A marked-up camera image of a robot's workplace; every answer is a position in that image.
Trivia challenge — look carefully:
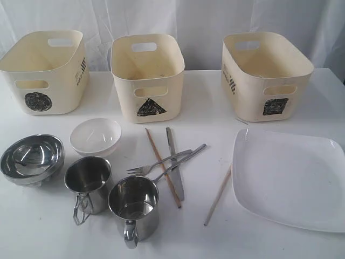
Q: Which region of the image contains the steel spoon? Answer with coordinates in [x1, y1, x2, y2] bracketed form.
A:
[153, 144, 206, 183]

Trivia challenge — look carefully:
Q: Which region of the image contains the steel table knife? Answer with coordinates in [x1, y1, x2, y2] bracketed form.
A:
[165, 127, 184, 201]

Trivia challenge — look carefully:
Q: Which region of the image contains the steel fork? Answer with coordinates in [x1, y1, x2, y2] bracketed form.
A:
[127, 149, 192, 176]

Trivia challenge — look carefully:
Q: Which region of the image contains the wooden chopstick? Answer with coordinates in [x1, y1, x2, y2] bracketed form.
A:
[203, 165, 232, 227]
[145, 127, 183, 209]

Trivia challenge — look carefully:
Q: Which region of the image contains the steel mug fixed handle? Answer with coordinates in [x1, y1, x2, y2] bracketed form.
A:
[108, 176, 160, 249]

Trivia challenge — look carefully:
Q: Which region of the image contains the white round bowl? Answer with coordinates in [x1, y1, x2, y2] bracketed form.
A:
[70, 118, 122, 157]

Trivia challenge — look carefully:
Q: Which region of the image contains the steel cup folding handle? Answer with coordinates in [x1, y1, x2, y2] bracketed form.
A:
[64, 156, 114, 226]

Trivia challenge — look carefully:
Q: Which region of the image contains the cream bin with triangle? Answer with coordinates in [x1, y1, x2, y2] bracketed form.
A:
[111, 33, 185, 124]

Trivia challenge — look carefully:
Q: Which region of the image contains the white curtain backdrop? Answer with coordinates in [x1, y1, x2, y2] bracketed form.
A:
[1, 0, 344, 80]

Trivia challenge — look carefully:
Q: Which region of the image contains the cream bin with square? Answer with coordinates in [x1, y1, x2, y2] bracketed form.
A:
[221, 32, 314, 122]

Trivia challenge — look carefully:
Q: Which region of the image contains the white square plate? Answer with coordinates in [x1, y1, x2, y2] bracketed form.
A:
[232, 128, 344, 233]

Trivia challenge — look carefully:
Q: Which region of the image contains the cream bin with circle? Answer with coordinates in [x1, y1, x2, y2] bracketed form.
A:
[1, 30, 89, 115]

